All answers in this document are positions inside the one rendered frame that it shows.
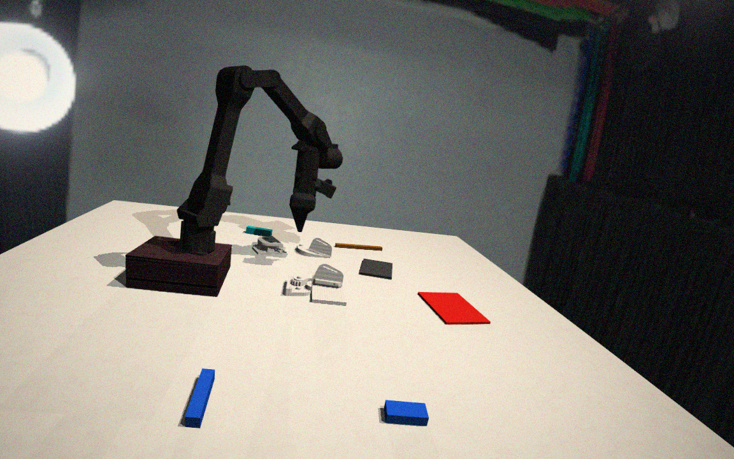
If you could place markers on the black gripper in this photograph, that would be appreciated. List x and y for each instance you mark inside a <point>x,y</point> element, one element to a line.
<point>302,201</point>

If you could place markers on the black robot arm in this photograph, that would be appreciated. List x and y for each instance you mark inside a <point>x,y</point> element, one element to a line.
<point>210,194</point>

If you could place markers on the blue rectangular block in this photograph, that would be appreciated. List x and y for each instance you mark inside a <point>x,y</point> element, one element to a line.
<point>406,413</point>

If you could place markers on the blue rectangular bar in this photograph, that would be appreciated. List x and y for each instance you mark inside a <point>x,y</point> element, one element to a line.
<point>199,400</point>

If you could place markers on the cyan rectangular block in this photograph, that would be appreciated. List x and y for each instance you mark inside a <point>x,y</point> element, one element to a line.
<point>259,231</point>

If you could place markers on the red flat rectangular plate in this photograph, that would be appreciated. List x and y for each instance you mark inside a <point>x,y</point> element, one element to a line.
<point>453,308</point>

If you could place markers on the orange flat bar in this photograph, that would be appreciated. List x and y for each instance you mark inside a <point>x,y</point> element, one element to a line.
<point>354,246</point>

